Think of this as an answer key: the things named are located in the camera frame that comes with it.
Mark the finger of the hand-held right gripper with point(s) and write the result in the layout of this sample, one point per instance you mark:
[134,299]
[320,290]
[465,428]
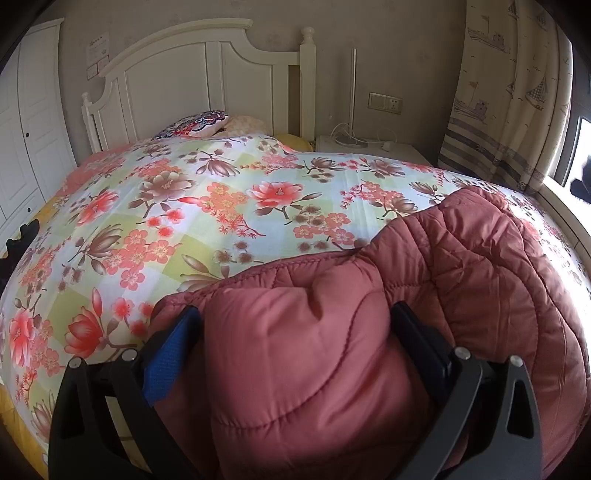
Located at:
[582,187]

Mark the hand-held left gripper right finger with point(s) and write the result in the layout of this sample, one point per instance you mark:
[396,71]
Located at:
[425,341]

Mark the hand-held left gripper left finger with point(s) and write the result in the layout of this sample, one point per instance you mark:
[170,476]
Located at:
[168,364]

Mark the pink quilted jacket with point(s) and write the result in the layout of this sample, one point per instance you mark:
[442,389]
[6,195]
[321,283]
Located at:
[300,369]

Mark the window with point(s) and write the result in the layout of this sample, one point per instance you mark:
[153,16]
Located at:
[584,138]

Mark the ship printed curtain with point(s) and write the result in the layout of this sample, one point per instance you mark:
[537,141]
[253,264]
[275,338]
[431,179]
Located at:
[498,92]

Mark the floral printed blanket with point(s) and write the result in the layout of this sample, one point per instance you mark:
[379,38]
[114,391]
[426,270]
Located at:
[184,207]

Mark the yellow bed sheet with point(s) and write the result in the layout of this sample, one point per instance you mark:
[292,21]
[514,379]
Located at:
[21,424]

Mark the white nightstand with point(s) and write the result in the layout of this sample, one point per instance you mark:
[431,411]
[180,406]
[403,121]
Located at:
[406,154]

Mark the black cloth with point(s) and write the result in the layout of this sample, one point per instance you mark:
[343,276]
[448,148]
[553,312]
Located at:
[18,244]

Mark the yellow pillow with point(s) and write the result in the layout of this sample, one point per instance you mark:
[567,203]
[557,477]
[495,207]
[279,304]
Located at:
[298,141]

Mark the patterned decorative pillow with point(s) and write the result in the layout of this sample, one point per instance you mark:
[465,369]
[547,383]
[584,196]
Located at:
[198,123]

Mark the beige pillow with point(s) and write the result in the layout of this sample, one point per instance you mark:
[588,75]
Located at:
[249,123]

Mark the white wardrobe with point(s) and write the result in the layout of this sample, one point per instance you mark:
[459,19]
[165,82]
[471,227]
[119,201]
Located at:
[27,138]

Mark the white wooden headboard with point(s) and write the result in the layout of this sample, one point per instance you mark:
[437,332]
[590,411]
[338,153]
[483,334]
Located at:
[184,78]

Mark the wall socket panel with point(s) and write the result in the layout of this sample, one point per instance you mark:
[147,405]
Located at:
[385,102]

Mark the paper wall notice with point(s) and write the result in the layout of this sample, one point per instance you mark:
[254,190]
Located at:
[98,48]

